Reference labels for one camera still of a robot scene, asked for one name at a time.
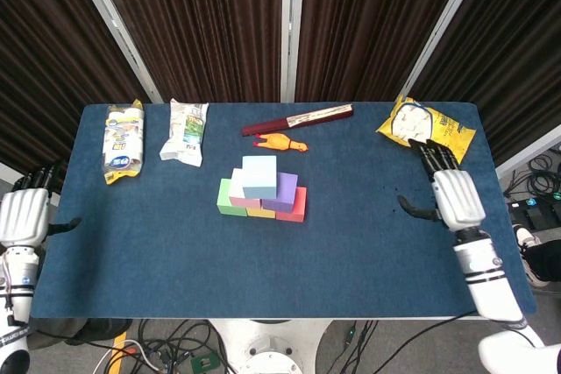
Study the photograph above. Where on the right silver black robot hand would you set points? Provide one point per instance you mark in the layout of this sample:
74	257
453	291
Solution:
458	201

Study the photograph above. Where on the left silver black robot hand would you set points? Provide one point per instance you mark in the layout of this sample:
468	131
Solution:
24	216

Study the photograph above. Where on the red block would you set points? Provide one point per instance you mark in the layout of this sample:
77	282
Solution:
298	209

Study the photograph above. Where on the purple cube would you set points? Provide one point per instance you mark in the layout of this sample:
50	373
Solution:
287	192

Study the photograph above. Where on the yellow block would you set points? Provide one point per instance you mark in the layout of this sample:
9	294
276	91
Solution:
261	213

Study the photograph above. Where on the light blue cube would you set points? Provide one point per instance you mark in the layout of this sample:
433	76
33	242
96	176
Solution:
258	177

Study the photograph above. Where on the green block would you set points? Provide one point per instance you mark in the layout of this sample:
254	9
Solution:
224	196

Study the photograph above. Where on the pink block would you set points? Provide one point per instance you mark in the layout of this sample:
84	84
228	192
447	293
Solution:
236	185

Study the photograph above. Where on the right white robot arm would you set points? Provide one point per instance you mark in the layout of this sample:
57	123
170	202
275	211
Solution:
495	299

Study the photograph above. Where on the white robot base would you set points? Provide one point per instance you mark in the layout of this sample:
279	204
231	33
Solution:
267	343

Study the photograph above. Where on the black power box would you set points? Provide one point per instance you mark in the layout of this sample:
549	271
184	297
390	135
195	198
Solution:
532	212

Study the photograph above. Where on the black white sneaker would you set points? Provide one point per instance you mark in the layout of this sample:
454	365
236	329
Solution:
528	251

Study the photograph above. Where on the yellow white snack bag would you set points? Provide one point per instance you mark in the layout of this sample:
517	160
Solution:
122	142

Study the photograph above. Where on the black shoe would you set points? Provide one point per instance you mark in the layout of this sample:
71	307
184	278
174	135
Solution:
101	330

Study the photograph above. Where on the brown pleated curtain panel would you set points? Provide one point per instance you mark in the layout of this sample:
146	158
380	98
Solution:
372	28
513	50
44	63
197	28

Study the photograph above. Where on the blue felt table cloth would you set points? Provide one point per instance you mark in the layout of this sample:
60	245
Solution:
307	269

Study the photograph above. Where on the dark red folded fan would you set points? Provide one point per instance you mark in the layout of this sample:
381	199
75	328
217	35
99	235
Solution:
307	119

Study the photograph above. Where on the white green snack package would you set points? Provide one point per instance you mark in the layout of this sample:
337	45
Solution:
186	129

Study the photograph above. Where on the yellow rubber chicken toy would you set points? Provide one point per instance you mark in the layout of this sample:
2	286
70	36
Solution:
280	143

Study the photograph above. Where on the green circuit board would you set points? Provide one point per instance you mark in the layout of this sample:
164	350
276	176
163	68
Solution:
203	363

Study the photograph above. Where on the white partition floor rail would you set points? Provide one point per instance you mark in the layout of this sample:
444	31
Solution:
6	172
530	155

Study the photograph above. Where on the white partition frame post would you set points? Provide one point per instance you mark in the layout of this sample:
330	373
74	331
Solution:
442	23
118	28
291	28

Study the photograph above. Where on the white table frame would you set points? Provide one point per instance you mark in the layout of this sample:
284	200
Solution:
263	319

